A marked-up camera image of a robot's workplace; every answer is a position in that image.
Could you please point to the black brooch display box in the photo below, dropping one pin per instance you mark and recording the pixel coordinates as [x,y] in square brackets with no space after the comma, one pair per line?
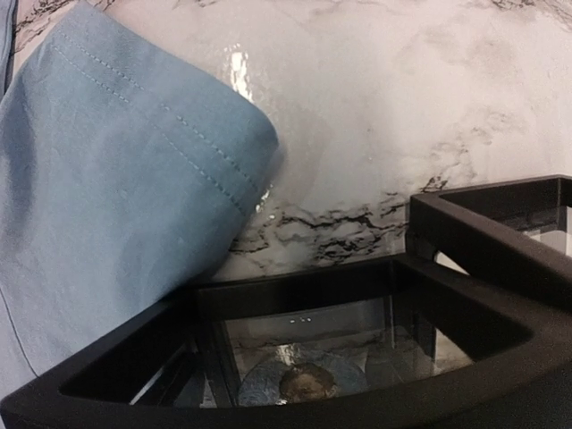
[361,312]
[513,234]

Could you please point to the light blue printed t-shirt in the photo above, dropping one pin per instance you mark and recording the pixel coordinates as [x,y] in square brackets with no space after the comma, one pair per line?
[124,172]

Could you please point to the left black brooch display box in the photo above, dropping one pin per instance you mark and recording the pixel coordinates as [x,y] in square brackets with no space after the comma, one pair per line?
[361,312]

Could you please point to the right black brooch display box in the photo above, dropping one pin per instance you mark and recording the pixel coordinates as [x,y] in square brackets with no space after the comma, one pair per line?
[513,234]

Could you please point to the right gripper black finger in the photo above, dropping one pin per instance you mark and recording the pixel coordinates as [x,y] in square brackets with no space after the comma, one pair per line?
[144,374]

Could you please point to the portrait brooch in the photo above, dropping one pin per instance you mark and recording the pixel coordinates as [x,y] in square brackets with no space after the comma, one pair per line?
[317,376]

